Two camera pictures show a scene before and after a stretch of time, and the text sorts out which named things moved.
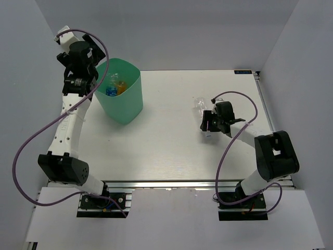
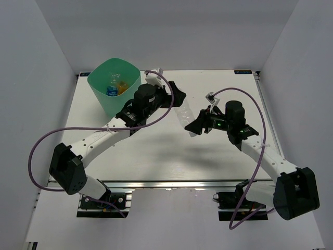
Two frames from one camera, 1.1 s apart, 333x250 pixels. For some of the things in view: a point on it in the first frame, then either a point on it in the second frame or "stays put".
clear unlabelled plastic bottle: [200, 105] → [184, 115]
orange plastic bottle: [121, 87] stays put
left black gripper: [97, 54] → [179, 96]
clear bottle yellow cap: [113, 77] stays put
